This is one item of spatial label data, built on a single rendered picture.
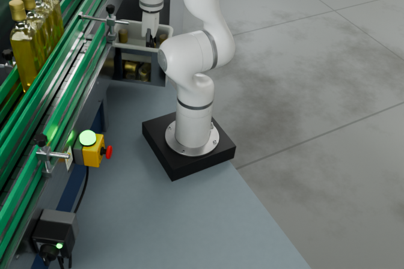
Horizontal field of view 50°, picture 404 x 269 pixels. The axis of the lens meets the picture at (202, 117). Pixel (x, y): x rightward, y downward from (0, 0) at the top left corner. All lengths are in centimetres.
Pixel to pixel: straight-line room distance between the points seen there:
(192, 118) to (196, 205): 28
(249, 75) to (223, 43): 193
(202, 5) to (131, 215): 67
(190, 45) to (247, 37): 239
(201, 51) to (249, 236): 58
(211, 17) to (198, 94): 25
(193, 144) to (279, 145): 131
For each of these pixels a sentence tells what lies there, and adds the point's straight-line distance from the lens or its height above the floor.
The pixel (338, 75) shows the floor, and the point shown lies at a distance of 340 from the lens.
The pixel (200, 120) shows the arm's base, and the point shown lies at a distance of 138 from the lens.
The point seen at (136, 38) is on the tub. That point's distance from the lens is 174.
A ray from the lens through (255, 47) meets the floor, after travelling 347.
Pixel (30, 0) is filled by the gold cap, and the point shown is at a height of 131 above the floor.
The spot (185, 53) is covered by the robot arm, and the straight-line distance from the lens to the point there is 120.
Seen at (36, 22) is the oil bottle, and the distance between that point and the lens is 127.
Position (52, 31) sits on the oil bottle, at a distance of 136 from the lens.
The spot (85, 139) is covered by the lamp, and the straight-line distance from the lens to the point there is 123.
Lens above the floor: 191
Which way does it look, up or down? 44 degrees down
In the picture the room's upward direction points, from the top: 7 degrees clockwise
